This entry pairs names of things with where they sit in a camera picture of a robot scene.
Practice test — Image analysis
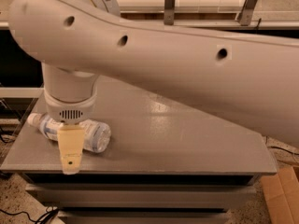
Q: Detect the metal frame railing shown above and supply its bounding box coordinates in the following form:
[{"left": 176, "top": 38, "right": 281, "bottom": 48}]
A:
[{"left": 0, "top": 0, "right": 299, "bottom": 30}]

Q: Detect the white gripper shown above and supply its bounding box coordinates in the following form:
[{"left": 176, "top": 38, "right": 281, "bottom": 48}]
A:
[{"left": 44, "top": 91, "right": 97, "bottom": 175}]

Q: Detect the cardboard box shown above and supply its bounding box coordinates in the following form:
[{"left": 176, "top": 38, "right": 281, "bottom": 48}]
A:
[{"left": 261, "top": 166, "right": 299, "bottom": 224}]

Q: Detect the grey table base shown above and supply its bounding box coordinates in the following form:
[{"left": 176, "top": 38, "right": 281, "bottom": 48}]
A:
[{"left": 21, "top": 172, "right": 259, "bottom": 224}]

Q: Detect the black floor cable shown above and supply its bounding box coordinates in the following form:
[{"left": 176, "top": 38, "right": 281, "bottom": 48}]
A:
[{"left": 0, "top": 206, "right": 60, "bottom": 224}]

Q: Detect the blue label plastic bottle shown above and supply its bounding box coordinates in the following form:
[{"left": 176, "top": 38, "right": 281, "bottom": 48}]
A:
[{"left": 27, "top": 113, "right": 111, "bottom": 153}]

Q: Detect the black cable right side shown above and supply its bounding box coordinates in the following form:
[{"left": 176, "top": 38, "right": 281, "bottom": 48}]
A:
[{"left": 264, "top": 135, "right": 299, "bottom": 166}]

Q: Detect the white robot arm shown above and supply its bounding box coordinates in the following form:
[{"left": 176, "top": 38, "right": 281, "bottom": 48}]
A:
[{"left": 8, "top": 0, "right": 299, "bottom": 175}]

